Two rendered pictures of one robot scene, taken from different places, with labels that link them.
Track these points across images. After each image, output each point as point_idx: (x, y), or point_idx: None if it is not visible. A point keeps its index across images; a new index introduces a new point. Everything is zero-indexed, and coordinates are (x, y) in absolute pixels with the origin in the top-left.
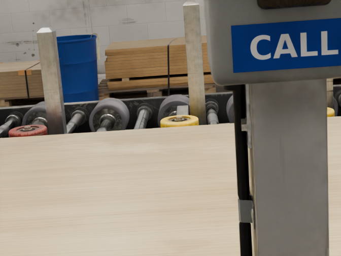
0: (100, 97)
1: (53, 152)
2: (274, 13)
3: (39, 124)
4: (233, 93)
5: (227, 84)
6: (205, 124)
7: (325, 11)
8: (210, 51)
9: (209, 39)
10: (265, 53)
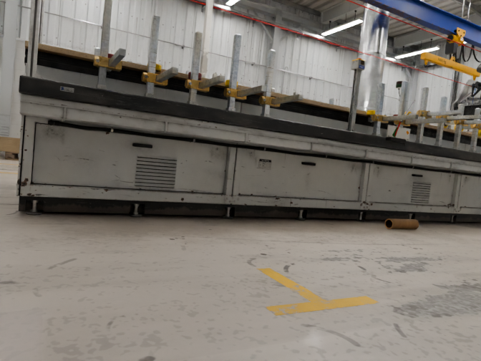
0: None
1: None
2: (361, 64)
3: None
4: (355, 70)
5: (358, 68)
6: None
7: (363, 65)
8: (357, 66)
9: (357, 65)
10: (360, 66)
